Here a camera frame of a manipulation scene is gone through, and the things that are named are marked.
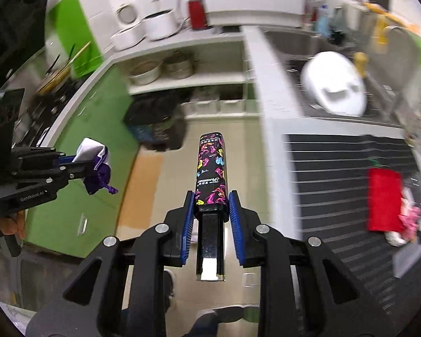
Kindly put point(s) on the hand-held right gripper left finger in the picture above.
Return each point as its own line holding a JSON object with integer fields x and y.
{"x": 188, "y": 224}

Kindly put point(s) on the white rice cooker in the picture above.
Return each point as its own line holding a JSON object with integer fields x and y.
{"x": 128, "y": 37}

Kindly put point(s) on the pan with wooden utensils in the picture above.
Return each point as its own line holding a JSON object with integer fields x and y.
{"x": 58, "y": 73}

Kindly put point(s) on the red cloth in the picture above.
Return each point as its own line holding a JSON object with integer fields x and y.
{"x": 384, "y": 200}

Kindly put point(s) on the person's left hand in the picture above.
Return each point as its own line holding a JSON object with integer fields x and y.
{"x": 15, "y": 226}

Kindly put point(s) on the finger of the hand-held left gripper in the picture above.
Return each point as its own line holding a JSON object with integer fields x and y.
{"x": 38, "y": 154}
{"x": 80, "y": 170}

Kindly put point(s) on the yellow orange cloth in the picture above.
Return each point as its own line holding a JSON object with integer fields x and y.
{"x": 386, "y": 17}

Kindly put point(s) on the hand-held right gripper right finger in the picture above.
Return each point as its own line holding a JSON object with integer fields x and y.
{"x": 235, "y": 228}

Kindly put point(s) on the green kitchen cabinet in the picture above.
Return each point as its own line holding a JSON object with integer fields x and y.
{"x": 91, "y": 119}

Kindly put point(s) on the white round basin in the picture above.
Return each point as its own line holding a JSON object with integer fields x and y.
{"x": 331, "y": 84}

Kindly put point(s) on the pink and white cloth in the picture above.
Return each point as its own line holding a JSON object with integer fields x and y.
{"x": 410, "y": 217}

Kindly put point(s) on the black ribbed mat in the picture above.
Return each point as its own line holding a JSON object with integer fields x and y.
{"x": 336, "y": 189}

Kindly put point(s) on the person's right shoe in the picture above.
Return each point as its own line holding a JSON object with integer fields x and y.
{"x": 231, "y": 314}

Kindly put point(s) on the white storage box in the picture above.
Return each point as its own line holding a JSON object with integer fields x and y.
{"x": 207, "y": 107}
{"x": 186, "y": 108}
{"x": 232, "y": 105}

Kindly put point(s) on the stainless steel sink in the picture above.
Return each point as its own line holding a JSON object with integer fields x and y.
{"x": 287, "y": 49}

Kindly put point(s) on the white cooking pot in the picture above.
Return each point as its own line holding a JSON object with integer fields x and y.
{"x": 160, "y": 24}

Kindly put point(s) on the gas stove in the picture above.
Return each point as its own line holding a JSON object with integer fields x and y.
{"x": 35, "y": 116}

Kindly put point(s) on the tall metal pot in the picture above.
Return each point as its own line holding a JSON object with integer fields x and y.
{"x": 179, "y": 66}

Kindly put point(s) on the yellow bottle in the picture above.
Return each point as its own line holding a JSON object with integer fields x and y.
{"x": 360, "y": 64}

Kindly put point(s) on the black box with colourful print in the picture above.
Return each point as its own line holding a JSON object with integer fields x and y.
{"x": 212, "y": 168}

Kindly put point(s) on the black trash bin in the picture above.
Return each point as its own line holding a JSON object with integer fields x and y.
{"x": 154, "y": 123}

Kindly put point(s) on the person's right leg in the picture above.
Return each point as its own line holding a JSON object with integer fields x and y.
{"x": 210, "y": 329}

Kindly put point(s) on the wide metal pot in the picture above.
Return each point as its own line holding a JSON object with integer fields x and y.
{"x": 145, "y": 73}

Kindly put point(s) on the purple and white cloth pouch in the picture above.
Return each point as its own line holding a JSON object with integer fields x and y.
{"x": 98, "y": 175}

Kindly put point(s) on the person's left shoe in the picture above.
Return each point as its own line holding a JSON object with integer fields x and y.
{"x": 169, "y": 286}

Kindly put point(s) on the person's shoe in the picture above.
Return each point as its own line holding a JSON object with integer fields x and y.
{"x": 169, "y": 286}
{"x": 231, "y": 314}

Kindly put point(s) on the blue bottle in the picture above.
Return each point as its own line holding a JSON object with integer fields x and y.
{"x": 322, "y": 21}

